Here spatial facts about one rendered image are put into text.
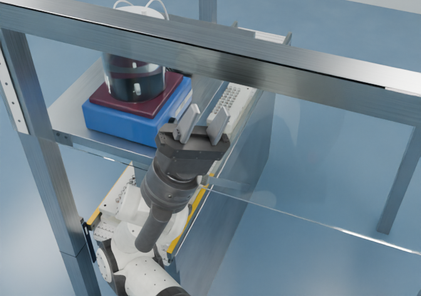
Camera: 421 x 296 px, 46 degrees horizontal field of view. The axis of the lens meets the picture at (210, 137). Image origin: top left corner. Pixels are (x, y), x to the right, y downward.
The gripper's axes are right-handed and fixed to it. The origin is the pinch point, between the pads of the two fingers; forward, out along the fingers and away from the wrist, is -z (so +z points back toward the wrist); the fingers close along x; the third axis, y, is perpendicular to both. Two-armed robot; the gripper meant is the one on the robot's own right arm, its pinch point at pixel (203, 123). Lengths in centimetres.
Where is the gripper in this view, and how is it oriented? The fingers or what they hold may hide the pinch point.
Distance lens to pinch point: 75.8
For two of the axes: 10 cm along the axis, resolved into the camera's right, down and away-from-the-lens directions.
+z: -4.0, 6.8, 6.2
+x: -8.6, -0.5, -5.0
